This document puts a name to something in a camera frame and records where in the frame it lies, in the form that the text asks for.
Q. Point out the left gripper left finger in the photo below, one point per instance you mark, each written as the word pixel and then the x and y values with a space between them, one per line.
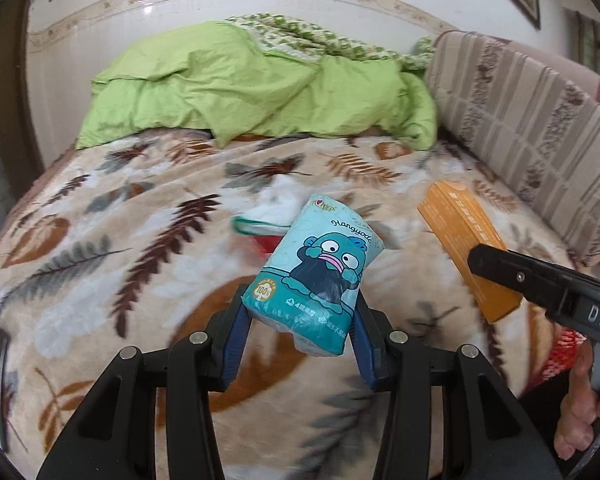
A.
pixel 111 435

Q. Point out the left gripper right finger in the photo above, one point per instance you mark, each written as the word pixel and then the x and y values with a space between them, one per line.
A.
pixel 486 433

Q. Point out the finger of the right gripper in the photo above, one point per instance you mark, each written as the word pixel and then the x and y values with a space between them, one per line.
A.
pixel 569 298

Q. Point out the orange cardboard box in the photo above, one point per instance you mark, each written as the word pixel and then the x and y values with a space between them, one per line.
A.
pixel 460 224

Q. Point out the teal cartoon tissue pack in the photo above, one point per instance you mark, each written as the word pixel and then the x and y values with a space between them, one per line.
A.
pixel 309 286

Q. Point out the person right hand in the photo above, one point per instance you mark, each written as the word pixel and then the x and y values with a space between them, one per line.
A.
pixel 579 409

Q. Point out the red plastic basket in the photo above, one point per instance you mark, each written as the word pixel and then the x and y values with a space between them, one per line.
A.
pixel 562 356

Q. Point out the striped floral cushion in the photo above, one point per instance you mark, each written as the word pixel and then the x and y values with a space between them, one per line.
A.
pixel 531 117

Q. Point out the leaf-pattern plush blanket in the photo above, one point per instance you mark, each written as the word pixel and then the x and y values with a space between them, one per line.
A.
pixel 131 243

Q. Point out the green duvet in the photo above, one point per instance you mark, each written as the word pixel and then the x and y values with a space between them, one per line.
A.
pixel 264 74

